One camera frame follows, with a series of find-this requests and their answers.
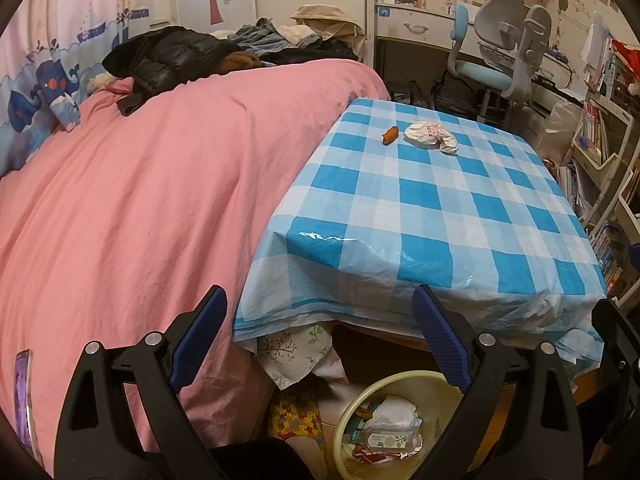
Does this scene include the blue grey clothes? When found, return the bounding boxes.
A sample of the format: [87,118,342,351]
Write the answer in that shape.
[232,17,323,56]

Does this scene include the stack of papers and folders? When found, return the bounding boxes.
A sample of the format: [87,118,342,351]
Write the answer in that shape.
[555,165,593,221]

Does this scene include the floral cloth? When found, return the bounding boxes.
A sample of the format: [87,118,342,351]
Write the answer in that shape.
[255,322,333,391]

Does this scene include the white garment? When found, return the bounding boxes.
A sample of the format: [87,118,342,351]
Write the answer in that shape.
[280,25,323,48]

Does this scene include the row of red white books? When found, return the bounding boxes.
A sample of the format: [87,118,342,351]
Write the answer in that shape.
[580,102,613,166]

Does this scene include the purple phone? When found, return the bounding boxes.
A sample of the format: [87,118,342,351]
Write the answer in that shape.
[12,349,41,461]

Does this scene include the white shelf cart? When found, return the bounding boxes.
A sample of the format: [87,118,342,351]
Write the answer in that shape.
[555,95,640,306]

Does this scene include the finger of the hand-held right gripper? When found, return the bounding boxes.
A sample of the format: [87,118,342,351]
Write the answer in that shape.
[591,299,640,411]

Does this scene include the dark clothing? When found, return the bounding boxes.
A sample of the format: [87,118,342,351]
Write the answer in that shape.
[272,37,361,66]

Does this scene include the whale print curtain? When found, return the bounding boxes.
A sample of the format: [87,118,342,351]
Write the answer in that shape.
[0,0,176,176]

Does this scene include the clear plastic bottle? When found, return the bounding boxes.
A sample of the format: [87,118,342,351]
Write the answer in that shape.
[357,422,423,456]

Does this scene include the red orange printed snack bag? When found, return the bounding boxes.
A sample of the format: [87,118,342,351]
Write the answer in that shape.
[352,447,416,463]

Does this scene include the pink blanket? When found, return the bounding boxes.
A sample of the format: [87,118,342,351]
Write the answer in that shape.
[0,57,391,466]

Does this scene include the stack of colourful books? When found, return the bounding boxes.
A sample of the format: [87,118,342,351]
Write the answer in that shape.
[590,220,636,301]

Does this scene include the beige cloth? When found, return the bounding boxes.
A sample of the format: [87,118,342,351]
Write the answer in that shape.
[290,4,363,36]

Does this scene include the wooden table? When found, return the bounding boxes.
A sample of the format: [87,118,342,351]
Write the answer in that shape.
[330,322,601,406]

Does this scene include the black puffer jacket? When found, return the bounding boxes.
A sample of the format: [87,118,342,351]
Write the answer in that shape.
[102,27,241,116]

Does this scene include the white plastic bag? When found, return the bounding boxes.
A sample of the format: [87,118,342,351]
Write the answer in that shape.
[404,121,460,157]

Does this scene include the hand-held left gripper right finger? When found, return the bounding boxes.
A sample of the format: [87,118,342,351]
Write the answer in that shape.
[411,284,586,480]

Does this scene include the yellow red patterned cloth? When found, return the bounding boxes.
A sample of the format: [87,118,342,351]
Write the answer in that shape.
[270,390,323,441]

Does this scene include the white side desk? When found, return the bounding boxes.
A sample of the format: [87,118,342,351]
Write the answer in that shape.
[530,50,586,106]

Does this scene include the row of upright books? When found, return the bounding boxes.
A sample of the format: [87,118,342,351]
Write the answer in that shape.
[597,35,640,106]

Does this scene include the cream round plastic trash bin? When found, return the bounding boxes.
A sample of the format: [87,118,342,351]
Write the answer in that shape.
[332,370,506,480]

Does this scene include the grey office chair blue seat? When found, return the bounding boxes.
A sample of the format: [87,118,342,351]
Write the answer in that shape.
[446,0,553,121]

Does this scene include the white paper sheets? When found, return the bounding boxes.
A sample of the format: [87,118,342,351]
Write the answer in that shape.
[582,12,608,88]

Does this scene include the brown fur cloth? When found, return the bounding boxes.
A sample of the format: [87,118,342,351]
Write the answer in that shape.
[220,51,263,73]

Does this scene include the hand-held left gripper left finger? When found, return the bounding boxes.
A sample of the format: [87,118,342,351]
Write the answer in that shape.
[54,285,228,480]

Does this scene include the white desk with drawers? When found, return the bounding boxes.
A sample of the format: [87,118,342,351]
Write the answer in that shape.
[372,0,561,126]

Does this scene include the blue checked plastic tablecloth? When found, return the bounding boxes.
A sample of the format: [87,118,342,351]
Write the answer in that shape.
[232,97,608,366]

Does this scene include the large clear plastic bag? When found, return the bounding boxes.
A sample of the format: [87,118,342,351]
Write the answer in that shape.
[537,100,583,166]

